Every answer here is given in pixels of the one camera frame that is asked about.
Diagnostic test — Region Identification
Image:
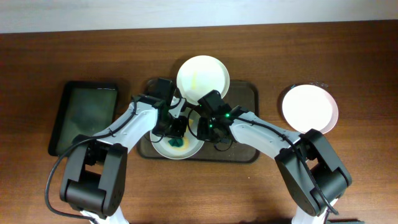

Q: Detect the pale plate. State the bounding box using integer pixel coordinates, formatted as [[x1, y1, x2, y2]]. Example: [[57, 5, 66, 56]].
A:
[[281, 84, 339, 134]]

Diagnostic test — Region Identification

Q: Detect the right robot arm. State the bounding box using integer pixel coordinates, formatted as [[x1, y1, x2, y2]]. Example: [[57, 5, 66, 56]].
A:
[[198, 106, 352, 223]]

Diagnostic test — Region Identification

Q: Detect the green and yellow sponge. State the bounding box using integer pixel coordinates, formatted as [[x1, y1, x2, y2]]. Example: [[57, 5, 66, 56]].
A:
[[168, 138, 184, 147]]

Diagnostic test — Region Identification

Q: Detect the black rectangular water tray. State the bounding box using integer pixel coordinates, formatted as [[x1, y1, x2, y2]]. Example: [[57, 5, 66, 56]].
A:
[[48, 81, 119, 156]]

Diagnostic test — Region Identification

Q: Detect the brown serving tray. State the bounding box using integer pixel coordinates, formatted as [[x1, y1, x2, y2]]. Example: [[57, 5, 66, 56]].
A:
[[136, 80, 259, 164]]

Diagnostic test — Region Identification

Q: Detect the white plate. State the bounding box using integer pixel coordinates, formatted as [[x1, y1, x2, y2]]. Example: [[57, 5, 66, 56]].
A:
[[149, 111, 204, 160], [176, 55, 230, 105]]

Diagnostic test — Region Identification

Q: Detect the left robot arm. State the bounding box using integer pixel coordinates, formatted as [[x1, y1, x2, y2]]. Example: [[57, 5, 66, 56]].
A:
[[59, 95, 187, 223]]

